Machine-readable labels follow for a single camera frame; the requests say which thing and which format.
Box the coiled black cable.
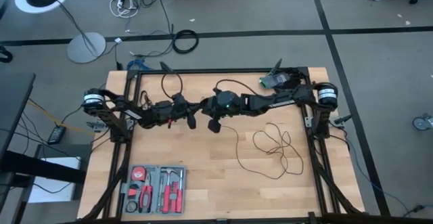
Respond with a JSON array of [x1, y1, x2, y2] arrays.
[[172, 29, 200, 55]]

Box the red black utility knife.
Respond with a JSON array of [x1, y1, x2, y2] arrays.
[[127, 183, 140, 198]]

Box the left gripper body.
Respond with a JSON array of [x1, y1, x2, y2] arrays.
[[148, 101, 197, 131]]

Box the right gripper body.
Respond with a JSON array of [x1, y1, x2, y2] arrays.
[[208, 87, 244, 134]]

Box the white ring floor lamp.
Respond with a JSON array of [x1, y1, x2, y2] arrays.
[[14, 0, 107, 64]]

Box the thin black cord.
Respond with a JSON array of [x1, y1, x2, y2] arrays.
[[220, 122, 305, 180]]

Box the green circuit board device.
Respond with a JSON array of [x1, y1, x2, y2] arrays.
[[259, 73, 292, 90]]

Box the black work glove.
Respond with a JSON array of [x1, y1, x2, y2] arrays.
[[280, 67, 311, 91]]

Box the white power strip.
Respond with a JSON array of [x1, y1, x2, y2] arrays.
[[108, 0, 140, 19]]

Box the black aluminium table frame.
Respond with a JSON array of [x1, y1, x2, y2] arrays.
[[79, 66, 368, 224]]

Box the white box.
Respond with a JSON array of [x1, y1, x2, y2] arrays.
[[27, 156, 82, 204]]

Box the red handled screwdriver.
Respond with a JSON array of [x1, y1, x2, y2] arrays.
[[176, 169, 185, 214]]

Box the red bit holder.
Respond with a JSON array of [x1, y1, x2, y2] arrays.
[[169, 181, 179, 201]]

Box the black power adapter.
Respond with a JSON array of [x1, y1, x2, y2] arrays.
[[47, 125, 67, 145]]

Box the red handled hammer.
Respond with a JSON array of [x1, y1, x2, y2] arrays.
[[160, 168, 175, 215]]

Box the blue cable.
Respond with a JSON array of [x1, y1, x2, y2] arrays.
[[127, 58, 147, 71]]

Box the thin grey screwdriver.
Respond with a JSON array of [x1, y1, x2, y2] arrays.
[[156, 182, 164, 213]]

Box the grey caster wheel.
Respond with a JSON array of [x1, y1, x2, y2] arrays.
[[412, 114, 433, 132]]

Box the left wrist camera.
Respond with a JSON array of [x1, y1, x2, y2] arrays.
[[171, 93, 187, 112]]

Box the grey plastic tool case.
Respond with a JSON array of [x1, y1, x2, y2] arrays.
[[121, 164, 187, 215]]

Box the black desk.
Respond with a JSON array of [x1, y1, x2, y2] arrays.
[[0, 71, 87, 224]]

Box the red tape measure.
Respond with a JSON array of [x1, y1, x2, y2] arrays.
[[131, 166, 147, 183]]

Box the red handled pliers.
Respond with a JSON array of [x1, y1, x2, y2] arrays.
[[139, 175, 154, 214]]

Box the black camera cable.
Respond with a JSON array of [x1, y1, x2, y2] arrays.
[[215, 79, 258, 96], [160, 70, 184, 100]]

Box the black frame bracket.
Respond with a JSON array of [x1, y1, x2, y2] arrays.
[[159, 60, 175, 74], [269, 58, 283, 76]]

